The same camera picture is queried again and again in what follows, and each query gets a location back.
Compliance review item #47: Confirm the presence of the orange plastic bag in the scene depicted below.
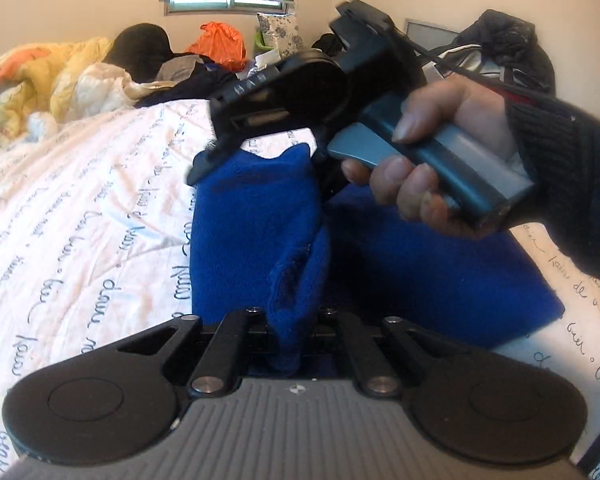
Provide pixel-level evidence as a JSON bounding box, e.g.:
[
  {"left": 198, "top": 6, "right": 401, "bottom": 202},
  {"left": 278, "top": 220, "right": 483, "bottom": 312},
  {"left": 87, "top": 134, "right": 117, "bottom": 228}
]
[{"left": 185, "top": 21, "right": 249, "bottom": 73}]

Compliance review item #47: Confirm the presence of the yellow floral blanket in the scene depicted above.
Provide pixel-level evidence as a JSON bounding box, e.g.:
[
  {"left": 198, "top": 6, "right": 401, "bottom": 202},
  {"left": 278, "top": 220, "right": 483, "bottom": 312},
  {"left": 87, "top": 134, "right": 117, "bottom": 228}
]
[{"left": 0, "top": 37, "right": 137, "bottom": 150}]

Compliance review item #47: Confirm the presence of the white script-printed quilt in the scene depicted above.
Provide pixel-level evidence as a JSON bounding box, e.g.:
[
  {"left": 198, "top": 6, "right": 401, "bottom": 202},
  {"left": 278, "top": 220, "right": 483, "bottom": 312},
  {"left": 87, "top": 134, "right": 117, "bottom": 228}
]
[{"left": 0, "top": 97, "right": 600, "bottom": 480}]

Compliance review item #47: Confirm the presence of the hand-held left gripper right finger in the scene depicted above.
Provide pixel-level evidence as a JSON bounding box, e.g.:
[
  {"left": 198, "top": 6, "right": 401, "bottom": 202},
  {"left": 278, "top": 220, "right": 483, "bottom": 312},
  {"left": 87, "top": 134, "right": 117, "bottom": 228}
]
[{"left": 320, "top": 308, "right": 462, "bottom": 399}]

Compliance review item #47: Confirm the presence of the floral pillow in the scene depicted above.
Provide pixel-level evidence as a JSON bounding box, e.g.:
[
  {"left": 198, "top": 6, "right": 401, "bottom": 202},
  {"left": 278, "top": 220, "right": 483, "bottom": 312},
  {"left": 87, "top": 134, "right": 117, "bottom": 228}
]
[{"left": 256, "top": 11, "right": 307, "bottom": 59}]

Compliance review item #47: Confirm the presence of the grey framed panel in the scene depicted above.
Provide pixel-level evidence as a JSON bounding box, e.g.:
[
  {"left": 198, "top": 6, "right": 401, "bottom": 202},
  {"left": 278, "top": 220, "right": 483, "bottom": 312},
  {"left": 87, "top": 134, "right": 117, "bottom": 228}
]
[{"left": 403, "top": 17, "right": 462, "bottom": 49}]

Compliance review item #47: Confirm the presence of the black cloth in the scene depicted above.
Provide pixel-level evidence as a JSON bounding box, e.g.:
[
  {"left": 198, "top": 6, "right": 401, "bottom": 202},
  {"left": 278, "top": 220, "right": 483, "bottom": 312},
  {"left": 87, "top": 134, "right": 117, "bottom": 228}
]
[{"left": 101, "top": 23, "right": 174, "bottom": 82}]

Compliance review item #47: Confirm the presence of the black jacket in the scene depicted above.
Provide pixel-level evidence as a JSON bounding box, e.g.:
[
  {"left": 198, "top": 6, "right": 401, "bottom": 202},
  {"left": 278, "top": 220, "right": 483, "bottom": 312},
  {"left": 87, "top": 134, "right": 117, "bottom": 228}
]
[{"left": 424, "top": 8, "right": 557, "bottom": 97}]

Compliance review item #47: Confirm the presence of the person's right hand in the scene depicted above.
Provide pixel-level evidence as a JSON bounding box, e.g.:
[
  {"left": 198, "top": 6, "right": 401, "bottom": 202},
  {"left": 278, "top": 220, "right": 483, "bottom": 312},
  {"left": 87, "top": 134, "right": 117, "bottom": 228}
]
[{"left": 342, "top": 79, "right": 519, "bottom": 239}]

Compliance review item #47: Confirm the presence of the dark clothes pile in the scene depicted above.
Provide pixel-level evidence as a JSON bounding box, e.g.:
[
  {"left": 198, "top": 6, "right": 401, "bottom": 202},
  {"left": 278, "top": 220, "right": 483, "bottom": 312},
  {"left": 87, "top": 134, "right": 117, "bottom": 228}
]
[{"left": 135, "top": 54, "right": 247, "bottom": 109}]

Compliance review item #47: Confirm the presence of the green container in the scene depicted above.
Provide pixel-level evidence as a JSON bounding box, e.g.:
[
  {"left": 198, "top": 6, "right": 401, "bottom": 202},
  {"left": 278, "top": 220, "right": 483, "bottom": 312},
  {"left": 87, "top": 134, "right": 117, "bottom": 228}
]
[{"left": 253, "top": 30, "right": 277, "bottom": 57}]

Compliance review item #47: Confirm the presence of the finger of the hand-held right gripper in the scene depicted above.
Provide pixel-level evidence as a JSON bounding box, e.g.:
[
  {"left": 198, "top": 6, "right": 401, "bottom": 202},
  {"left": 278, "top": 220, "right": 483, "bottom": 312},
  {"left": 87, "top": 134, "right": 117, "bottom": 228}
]
[
  {"left": 186, "top": 57, "right": 301, "bottom": 187},
  {"left": 319, "top": 127, "right": 353, "bottom": 202}
]

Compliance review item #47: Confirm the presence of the blue knit garment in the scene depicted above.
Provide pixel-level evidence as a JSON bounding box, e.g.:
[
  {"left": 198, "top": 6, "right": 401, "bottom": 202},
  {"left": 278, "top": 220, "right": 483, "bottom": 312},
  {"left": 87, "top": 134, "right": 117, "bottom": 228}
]
[{"left": 190, "top": 142, "right": 567, "bottom": 377}]

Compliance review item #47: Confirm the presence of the person's right forearm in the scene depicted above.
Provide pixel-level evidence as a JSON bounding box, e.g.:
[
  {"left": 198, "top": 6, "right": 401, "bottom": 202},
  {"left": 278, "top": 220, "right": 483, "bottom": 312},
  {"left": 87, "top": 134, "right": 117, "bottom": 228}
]
[{"left": 500, "top": 92, "right": 600, "bottom": 288}]

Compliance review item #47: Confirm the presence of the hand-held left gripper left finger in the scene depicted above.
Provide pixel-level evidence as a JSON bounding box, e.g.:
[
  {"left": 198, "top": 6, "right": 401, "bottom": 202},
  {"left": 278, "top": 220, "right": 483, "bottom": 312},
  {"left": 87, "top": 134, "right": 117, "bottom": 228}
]
[{"left": 115, "top": 307, "right": 269, "bottom": 399}]

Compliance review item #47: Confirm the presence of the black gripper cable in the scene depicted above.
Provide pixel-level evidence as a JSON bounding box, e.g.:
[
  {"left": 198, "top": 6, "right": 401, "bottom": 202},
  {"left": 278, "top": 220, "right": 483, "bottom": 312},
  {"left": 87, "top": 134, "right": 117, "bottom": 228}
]
[{"left": 405, "top": 35, "right": 566, "bottom": 111}]

